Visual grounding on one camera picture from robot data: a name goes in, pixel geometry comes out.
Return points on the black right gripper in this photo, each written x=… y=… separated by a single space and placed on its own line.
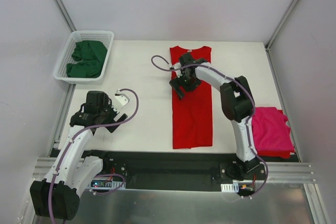
x=182 y=84

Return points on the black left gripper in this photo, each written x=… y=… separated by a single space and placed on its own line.
x=111 y=120

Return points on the white plastic basket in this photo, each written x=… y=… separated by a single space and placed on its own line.
x=106 y=37

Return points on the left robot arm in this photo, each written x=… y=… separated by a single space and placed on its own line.
x=57 y=195

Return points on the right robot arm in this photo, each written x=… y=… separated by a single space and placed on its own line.
x=236 y=101

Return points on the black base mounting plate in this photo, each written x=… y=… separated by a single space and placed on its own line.
x=169 y=171

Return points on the green t shirt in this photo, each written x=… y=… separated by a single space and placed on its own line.
x=89 y=57

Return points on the folded pink t shirt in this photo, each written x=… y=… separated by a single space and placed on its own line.
x=273 y=129

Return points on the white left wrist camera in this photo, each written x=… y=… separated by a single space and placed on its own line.
x=120 y=100

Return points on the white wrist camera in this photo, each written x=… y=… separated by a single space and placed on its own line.
x=120 y=100
x=174 y=66

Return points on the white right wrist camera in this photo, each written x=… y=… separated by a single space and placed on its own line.
x=174 y=66

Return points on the left white cable duct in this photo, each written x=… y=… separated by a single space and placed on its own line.
x=103 y=184

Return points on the white cable duct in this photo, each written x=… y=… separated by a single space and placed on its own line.
x=103 y=184
x=230 y=188

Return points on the right aluminium frame post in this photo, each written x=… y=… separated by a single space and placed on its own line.
x=291 y=7

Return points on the right white cable duct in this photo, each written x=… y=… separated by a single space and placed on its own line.
x=230 y=188

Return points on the aluminium front rail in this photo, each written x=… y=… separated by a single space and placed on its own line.
x=279 y=171

